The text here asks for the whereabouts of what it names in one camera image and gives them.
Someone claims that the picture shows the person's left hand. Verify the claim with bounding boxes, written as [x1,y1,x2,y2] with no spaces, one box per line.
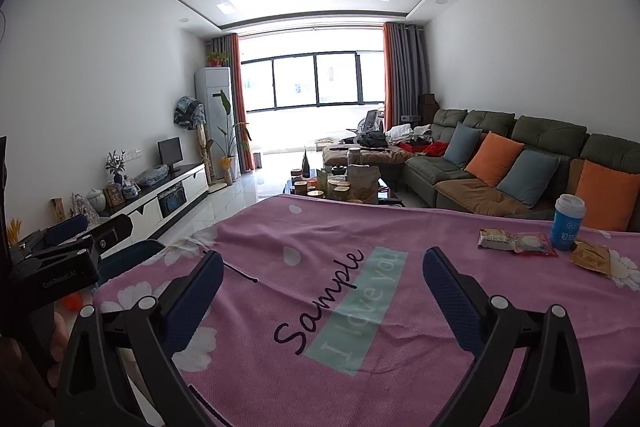
[51,309,71,352]

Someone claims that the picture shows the office chair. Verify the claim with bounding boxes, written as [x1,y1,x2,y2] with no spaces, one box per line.
[357,108,386,133]

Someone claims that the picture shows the group of glass jars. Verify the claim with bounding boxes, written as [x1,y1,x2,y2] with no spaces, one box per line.
[292,177,351,199]

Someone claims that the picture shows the white standing air conditioner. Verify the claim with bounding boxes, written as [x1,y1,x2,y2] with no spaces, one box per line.
[195,67,235,181]

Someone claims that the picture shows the kraft paper packet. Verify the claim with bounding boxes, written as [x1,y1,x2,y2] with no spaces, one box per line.
[569,239,614,279]

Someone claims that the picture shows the black clothes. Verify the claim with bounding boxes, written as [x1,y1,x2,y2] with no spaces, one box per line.
[355,131,389,148]

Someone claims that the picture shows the white clothes pile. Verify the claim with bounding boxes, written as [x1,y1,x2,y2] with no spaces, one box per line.
[387,123,434,143]

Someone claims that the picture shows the cloth-covered standing fan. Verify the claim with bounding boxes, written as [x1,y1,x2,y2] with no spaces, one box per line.
[173,96,207,162]

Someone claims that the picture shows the plant in blue vase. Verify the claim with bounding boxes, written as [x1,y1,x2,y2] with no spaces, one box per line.
[104,150,127,186]

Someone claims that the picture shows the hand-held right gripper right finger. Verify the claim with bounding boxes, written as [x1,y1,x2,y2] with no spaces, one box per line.
[422,247,591,427]

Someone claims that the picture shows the brown snack packet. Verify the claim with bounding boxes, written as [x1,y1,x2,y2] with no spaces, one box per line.
[477,228,519,252]

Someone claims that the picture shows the brown ottoman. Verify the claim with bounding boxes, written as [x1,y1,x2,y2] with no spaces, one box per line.
[322,143,417,168]

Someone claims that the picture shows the plastic-wrapped bundle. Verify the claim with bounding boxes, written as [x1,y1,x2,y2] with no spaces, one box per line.
[135,164,169,188]

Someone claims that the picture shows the orange cushion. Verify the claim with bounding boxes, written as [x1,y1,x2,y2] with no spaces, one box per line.
[570,159,640,233]
[464,131,525,188]

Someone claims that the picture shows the dark wooden cabinet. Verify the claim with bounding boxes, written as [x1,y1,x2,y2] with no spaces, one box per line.
[418,93,439,124]

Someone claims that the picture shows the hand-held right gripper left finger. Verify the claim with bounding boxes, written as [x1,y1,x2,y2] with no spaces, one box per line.
[56,251,225,427]

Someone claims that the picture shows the pink floral blanket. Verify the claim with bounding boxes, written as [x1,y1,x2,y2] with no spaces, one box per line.
[92,193,640,427]

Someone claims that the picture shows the white and black TV cabinet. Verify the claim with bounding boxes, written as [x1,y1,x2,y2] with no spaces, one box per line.
[75,163,209,239]

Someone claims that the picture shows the large window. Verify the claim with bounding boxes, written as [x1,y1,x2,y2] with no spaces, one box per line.
[239,51,387,114]

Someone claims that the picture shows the blue cup with white lid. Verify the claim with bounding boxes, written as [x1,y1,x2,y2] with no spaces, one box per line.
[550,193,586,252]

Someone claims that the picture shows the black monitor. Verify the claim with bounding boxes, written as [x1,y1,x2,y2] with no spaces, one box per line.
[157,137,184,173]

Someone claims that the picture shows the black glass coffee table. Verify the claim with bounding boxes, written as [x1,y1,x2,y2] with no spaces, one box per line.
[282,174,404,208]

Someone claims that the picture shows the clear snack packet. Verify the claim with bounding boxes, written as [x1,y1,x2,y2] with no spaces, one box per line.
[512,232,559,257]

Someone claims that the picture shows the grey and orange curtain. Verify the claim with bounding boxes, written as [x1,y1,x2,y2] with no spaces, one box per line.
[210,33,249,176]
[382,22,429,134]

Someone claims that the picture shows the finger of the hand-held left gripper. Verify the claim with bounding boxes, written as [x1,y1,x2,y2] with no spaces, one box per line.
[22,214,90,254]
[89,214,134,259]

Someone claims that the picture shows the kraft paper snack bag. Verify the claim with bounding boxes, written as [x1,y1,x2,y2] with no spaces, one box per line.
[346,164,382,203]

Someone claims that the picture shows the wooden plaque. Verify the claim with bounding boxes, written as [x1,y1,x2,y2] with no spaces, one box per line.
[50,198,69,228]

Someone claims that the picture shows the green and brown sofa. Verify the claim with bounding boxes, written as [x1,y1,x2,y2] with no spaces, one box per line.
[402,108,640,234]

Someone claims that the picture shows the blue cushion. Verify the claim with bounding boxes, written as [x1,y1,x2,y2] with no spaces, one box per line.
[496,149,561,209]
[442,123,482,168]

